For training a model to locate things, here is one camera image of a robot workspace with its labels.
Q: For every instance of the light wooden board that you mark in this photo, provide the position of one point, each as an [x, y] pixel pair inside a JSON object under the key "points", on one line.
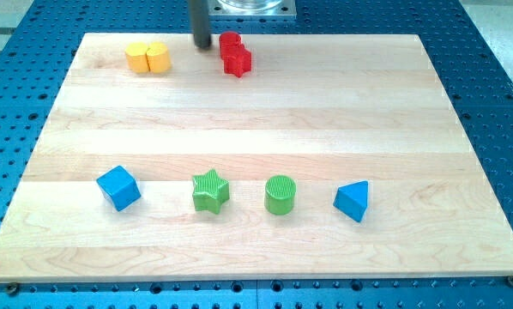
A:
{"points": [[324, 110]]}

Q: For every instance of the blue triangular prism block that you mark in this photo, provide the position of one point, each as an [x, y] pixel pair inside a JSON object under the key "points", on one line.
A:
{"points": [[352, 200]]}

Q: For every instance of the yellow cylinder block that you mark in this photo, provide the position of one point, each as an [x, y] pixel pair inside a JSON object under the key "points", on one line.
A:
{"points": [[158, 57]]}

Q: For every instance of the green star block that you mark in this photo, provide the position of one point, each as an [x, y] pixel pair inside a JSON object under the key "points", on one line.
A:
{"points": [[210, 191]]}

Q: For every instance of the red star block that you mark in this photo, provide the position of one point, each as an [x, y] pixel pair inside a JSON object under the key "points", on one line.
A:
{"points": [[237, 60]]}

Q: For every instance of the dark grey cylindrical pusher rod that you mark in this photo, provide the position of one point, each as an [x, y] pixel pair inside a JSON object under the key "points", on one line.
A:
{"points": [[200, 23]]}

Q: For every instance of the blue cube block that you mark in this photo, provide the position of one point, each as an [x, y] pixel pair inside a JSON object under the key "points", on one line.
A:
{"points": [[119, 188]]}

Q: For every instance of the red cylinder block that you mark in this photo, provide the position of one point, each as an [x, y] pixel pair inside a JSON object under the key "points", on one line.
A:
{"points": [[228, 39]]}

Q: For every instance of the yellow hexagon block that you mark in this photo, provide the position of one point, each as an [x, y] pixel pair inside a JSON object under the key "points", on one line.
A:
{"points": [[136, 56]]}

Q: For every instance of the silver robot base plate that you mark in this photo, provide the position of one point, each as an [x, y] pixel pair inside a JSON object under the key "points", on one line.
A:
{"points": [[252, 9]]}

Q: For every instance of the blue perforated metal base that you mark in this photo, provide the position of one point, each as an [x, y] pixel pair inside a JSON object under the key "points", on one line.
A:
{"points": [[43, 41]]}

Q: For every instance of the green cylinder block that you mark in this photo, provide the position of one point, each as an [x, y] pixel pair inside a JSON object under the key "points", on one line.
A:
{"points": [[280, 192]]}

